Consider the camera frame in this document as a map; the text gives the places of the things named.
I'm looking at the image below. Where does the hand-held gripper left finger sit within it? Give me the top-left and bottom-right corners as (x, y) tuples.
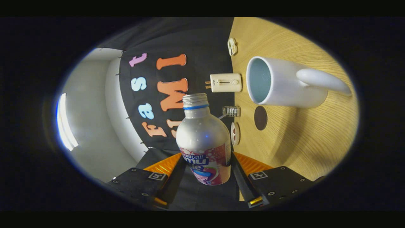
(109, 153), (187, 209)

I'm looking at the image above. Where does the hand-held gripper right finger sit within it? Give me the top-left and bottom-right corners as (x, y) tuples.
(230, 151), (326, 209)

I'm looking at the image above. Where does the silver juice bottle pink label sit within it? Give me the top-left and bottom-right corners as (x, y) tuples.
(176, 93), (232, 186)

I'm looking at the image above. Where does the dark brown round coaster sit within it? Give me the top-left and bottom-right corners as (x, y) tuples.
(254, 106), (268, 131)

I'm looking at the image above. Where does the white cup blue inside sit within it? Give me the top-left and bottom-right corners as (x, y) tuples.
(246, 56), (352, 109)

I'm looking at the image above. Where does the small plate with red food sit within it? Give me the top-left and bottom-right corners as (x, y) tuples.
(231, 122), (240, 146)

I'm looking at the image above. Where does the wooden table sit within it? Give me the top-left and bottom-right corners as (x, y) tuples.
(228, 17), (359, 201)

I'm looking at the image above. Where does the small glass jar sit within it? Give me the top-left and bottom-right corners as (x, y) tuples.
(222, 106), (241, 117)

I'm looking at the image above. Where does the white toaster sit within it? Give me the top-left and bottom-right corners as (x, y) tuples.
(210, 73), (242, 93)

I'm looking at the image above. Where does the double strip ceiling light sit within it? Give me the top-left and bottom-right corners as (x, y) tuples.
(57, 92), (79, 151)

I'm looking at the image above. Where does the black backdrop cloth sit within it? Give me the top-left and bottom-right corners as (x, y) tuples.
(95, 17), (241, 211)

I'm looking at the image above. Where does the white divided snack tray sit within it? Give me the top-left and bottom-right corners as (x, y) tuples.
(227, 38), (238, 56)

